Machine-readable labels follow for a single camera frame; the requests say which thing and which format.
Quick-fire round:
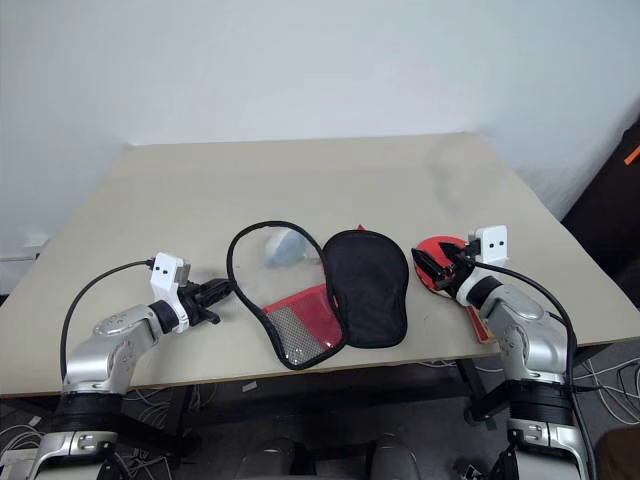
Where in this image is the black cabinet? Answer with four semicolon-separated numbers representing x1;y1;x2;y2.
559;94;640;297

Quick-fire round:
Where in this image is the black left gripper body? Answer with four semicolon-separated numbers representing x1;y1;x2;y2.
179;281;210;329

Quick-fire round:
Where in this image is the brown box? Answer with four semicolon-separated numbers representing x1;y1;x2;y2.
596;427;640;480

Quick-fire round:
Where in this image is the dark rounded shape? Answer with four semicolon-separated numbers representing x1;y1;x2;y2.
368;432;420;480
238;436;307;480

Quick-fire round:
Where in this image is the white floor cable bundle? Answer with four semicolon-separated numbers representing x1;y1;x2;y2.
122;385;174;429
582;344;640;427

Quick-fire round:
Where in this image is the white power adapter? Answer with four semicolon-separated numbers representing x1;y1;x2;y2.
0;448;37;477

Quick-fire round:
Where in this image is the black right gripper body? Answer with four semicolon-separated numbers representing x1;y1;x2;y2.
432;252;476;295

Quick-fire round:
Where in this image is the black table leg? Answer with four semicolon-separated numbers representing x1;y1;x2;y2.
453;356;512;432
117;383;202;457

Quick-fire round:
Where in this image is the white wall cable trunking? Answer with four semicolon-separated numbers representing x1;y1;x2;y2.
0;231;52;265

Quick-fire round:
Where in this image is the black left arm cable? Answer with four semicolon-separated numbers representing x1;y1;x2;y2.
58;258;157;382

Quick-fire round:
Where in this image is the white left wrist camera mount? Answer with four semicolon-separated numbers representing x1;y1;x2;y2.
148;252;194;335

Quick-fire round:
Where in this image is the black mesh racket case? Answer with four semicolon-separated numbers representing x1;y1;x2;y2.
226;218;411;372

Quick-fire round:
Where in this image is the blue grey plush keychain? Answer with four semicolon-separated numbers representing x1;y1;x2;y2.
263;228;325;270

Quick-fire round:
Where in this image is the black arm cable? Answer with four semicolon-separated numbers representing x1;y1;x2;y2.
58;258;157;382
469;259;601;480

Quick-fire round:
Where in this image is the red ping pong paddle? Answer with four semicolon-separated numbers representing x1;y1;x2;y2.
413;233;501;346

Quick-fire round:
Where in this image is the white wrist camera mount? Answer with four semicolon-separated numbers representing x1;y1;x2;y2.
453;224;510;307
148;252;194;335

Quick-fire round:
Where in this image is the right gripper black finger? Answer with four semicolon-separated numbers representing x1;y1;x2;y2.
437;240;469;260
409;247;444;288

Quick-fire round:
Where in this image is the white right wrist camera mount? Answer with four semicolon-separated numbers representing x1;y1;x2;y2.
453;224;510;307

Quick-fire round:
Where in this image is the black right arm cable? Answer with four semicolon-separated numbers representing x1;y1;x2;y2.
469;259;601;480

